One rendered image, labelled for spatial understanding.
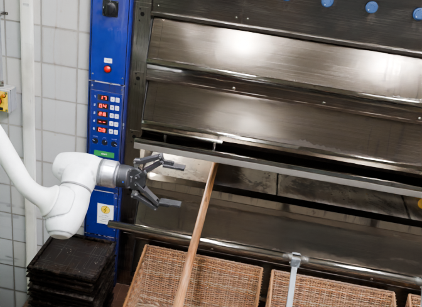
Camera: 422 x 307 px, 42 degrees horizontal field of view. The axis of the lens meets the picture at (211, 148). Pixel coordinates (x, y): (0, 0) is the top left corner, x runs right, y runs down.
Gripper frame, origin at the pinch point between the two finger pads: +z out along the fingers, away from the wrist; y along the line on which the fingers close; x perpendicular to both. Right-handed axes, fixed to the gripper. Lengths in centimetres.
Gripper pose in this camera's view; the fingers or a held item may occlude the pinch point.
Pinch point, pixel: (179, 186)
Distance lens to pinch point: 178.7
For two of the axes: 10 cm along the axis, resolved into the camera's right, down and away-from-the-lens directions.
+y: -1.2, 9.0, 4.2
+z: 9.8, 1.7, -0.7
